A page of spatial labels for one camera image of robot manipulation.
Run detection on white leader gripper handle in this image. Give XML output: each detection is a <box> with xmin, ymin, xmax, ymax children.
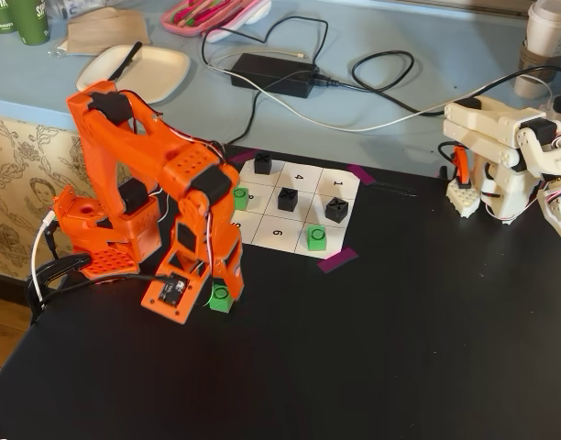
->
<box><xmin>536</xmin><ymin>181</ymin><xmax>561</xmax><ymax>258</ymax></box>

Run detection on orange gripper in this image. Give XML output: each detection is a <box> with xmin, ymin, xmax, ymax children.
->
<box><xmin>156</xmin><ymin>200</ymin><xmax>245</xmax><ymax>303</ymax></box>

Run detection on green cube with O mark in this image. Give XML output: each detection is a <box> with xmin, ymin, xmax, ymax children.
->
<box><xmin>232</xmin><ymin>185</ymin><xmax>251</xmax><ymax>212</ymax></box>
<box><xmin>207</xmin><ymin>280</ymin><xmax>237</xmax><ymax>314</ymax></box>
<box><xmin>306</xmin><ymin>224</ymin><xmax>328</xmax><ymax>252</ymax></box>

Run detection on white numbered grid paper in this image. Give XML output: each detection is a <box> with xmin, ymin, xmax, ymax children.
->
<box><xmin>232</xmin><ymin>155</ymin><xmax>360</xmax><ymax>256</ymax></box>

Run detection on orange table clamp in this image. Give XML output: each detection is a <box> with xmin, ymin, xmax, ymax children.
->
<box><xmin>449</xmin><ymin>144</ymin><xmax>473</xmax><ymax>190</ymax></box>

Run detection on magenta square block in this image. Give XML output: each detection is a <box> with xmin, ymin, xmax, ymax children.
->
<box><xmin>316</xmin><ymin>247</ymin><xmax>359</xmax><ymax>274</ymax></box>

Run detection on purple tape piece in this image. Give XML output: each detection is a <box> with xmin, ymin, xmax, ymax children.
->
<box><xmin>346</xmin><ymin>163</ymin><xmax>376</xmax><ymax>185</ymax></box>
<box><xmin>227</xmin><ymin>148</ymin><xmax>259</xmax><ymax>166</ymax></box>

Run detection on black table clamp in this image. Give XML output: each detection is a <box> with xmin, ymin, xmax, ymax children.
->
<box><xmin>26</xmin><ymin>254</ymin><xmax>96</xmax><ymax>322</ymax></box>

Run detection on white paper coffee cup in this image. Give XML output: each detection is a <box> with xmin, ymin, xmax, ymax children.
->
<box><xmin>512</xmin><ymin>0</ymin><xmax>561</xmax><ymax>98</ymax></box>

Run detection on black power adapter brick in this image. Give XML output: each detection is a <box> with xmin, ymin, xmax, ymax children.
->
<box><xmin>228</xmin><ymin>52</ymin><xmax>321</xmax><ymax>98</ymax></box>

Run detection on white plate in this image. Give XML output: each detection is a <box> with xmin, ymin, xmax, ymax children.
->
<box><xmin>75</xmin><ymin>44</ymin><xmax>192</xmax><ymax>105</ymax></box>

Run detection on black plastic utensil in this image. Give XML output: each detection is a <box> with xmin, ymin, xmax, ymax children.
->
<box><xmin>106</xmin><ymin>42</ymin><xmax>143</xmax><ymax>83</ymax></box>

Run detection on pink pencil case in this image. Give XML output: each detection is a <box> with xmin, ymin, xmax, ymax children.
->
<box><xmin>159</xmin><ymin>0</ymin><xmax>272</xmax><ymax>45</ymax></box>

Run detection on brown paper napkin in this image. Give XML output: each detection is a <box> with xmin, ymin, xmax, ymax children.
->
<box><xmin>67</xmin><ymin>6</ymin><xmax>152</xmax><ymax>57</ymax></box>

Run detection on translucent white plastic bag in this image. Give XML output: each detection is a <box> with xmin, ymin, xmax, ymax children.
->
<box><xmin>50</xmin><ymin>0</ymin><xmax>115</xmax><ymax>20</ymax></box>

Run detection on green paper cup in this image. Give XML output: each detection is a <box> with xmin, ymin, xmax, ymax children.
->
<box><xmin>0</xmin><ymin>0</ymin><xmax>19</xmax><ymax>34</ymax></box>
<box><xmin>16</xmin><ymin>0</ymin><xmax>52</xmax><ymax>46</ymax></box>

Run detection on wrist camera on orange mount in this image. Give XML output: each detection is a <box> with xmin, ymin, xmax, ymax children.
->
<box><xmin>140</xmin><ymin>269</ymin><xmax>209</xmax><ymax>325</ymax></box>

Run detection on black camera cable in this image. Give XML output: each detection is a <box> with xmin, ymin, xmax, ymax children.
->
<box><xmin>37</xmin><ymin>273</ymin><xmax>171</xmax><ymax>306</ymax></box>

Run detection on black cable to white arm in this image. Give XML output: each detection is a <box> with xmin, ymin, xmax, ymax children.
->
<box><xmin>463</xmin><ymin>65</ymin><xmax>561</xmax><ymax>109</ymax></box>

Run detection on black cable to table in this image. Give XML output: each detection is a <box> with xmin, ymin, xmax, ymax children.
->
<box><xmin>225</xmin><ymin>91</ymin><xmax>263</xmax><ymax>146</ymax></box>

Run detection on white usb cable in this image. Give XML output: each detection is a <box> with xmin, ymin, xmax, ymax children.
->
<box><xmin>30</xmin><ymin>210</ymin><xmax>57</xmax><ymax>308</ymax></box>

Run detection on black adapter output cable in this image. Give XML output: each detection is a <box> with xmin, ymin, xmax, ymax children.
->
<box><xmin>314</xmin><ymin>49</ymin><xmax>451</xmax><ymax>116</ymax></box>

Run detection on long white cable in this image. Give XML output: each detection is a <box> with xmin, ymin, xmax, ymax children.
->
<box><xmin>205</xmin><ymin>49</ymin><xmax>555</xmax><ymax>134</ymax></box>

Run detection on black looped power cable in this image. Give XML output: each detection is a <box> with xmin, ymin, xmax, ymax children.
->
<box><xmin>201</xmin><ymin>16</ymin><xmax>330</xmax><ymax>77</ymax></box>

